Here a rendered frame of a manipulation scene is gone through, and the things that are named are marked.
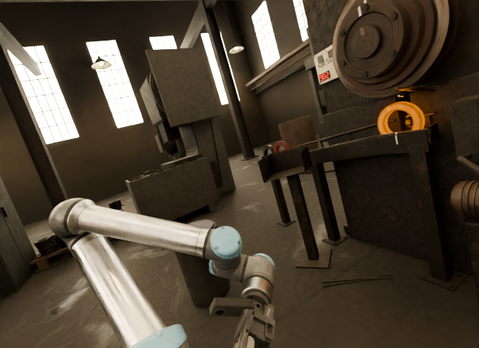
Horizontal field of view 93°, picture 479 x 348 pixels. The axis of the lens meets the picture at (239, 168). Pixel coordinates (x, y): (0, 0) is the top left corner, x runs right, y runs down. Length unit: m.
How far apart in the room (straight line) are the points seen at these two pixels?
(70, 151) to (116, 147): 1.57
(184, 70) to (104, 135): 7.58
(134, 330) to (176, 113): 2.81
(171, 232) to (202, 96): 2.94
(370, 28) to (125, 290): 1.27
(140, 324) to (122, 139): 10.06
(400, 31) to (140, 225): 1.11
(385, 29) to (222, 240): 0.97
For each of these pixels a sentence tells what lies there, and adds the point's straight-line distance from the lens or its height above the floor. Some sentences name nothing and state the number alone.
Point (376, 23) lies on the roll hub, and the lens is 1.17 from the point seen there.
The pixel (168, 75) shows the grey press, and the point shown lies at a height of 1.93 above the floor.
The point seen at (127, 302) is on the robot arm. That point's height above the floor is 0.53.
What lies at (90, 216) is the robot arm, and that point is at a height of 0.79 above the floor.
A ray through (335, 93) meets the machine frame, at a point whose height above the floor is 0.98.
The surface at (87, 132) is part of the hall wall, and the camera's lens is 10.80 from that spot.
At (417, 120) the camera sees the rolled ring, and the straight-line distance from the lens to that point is 1.22.
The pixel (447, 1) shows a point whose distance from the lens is 1.15.
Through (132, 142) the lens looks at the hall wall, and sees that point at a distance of 10.66.
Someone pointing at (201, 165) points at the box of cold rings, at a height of 0.66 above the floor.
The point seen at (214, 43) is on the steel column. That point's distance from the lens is 8.58.
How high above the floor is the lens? 0.90
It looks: 8 degrees down
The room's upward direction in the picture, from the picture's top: 17 degrees counter-clockwise
